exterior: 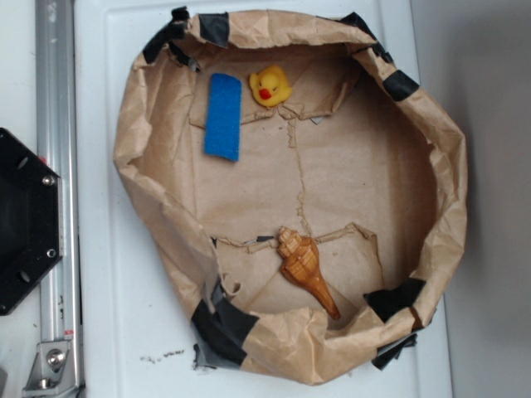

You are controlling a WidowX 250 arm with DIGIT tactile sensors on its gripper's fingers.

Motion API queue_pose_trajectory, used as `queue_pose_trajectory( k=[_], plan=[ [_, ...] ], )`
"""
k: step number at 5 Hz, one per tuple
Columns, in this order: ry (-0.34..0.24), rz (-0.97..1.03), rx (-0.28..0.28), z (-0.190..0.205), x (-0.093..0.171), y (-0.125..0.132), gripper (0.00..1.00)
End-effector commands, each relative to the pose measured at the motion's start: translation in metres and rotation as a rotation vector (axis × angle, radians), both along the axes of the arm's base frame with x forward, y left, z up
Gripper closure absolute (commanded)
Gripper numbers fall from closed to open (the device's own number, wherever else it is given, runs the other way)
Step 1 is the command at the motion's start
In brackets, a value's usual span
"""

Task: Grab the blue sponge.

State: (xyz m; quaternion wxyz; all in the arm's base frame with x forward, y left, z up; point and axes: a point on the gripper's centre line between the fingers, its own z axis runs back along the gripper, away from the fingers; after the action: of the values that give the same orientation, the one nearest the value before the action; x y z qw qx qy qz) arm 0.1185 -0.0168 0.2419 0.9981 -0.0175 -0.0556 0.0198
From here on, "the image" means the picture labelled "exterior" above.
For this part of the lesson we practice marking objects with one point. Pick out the brown paper bag enclosure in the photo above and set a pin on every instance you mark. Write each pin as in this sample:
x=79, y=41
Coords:
x=359, y=157

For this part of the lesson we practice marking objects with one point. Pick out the brown spiral seashell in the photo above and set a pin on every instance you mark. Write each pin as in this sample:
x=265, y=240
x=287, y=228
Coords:
x=300, y=266

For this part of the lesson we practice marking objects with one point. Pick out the metal corner bracket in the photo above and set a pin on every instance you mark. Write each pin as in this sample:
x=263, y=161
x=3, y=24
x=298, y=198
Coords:
x=53, y=370

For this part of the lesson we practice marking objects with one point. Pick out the blue rectangular sponge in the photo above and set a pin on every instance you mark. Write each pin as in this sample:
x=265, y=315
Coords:
x=222, y=137

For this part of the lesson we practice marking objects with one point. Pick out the aluminium extrusion rail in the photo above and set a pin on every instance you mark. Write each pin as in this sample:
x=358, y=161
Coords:
x=60, y=301

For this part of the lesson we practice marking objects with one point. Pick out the yellow rubber duck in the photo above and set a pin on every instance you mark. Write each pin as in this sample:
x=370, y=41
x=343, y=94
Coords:
x=270, y=87

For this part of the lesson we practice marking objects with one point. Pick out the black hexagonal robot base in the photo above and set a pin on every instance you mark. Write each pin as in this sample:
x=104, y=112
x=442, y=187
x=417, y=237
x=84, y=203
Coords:
x=30, y=224

